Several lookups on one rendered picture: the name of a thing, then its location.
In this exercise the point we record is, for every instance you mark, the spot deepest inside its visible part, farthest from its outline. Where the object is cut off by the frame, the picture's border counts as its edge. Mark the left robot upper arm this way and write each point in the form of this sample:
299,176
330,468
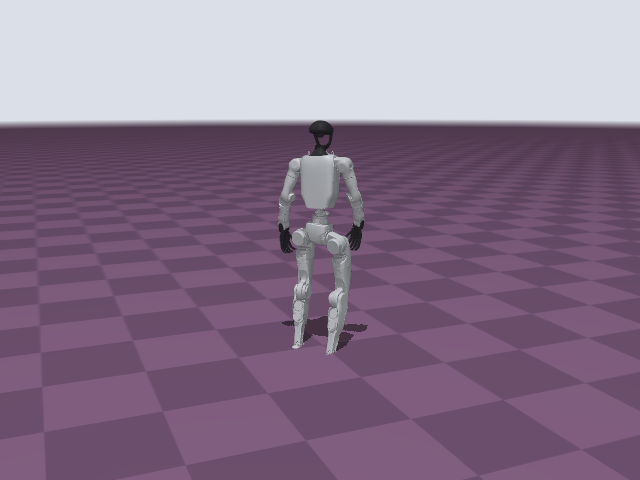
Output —
292,176

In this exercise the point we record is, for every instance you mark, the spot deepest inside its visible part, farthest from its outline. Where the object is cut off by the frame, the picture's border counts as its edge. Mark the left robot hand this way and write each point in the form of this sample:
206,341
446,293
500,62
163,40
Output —
285,239

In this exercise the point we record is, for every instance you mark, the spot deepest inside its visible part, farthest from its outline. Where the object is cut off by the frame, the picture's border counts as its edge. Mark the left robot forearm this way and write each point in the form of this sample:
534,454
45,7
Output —
284,212

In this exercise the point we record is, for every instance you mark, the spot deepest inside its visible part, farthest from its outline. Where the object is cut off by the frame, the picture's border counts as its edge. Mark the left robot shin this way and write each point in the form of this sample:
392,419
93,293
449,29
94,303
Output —
300,316

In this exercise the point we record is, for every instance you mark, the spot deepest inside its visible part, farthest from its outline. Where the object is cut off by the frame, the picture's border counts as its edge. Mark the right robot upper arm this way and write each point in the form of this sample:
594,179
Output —
345,166

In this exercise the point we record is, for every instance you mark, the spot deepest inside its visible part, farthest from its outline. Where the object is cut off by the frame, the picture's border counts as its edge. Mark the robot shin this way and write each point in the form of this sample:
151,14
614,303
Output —
336,321
300,316

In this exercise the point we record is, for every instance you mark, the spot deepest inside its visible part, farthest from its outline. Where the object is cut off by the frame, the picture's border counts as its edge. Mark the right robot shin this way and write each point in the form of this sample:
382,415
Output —
336,321

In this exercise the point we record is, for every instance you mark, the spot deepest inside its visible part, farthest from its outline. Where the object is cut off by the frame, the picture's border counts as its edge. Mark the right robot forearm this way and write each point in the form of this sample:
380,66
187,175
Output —
357,209

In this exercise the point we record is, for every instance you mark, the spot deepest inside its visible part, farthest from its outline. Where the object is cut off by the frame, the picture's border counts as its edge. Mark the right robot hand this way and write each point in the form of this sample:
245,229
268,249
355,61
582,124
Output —
356,235

